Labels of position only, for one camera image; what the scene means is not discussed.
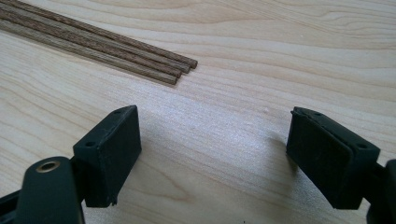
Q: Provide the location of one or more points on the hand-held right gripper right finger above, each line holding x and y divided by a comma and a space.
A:
327, 158

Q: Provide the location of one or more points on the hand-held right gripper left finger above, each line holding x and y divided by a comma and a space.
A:
109, 155

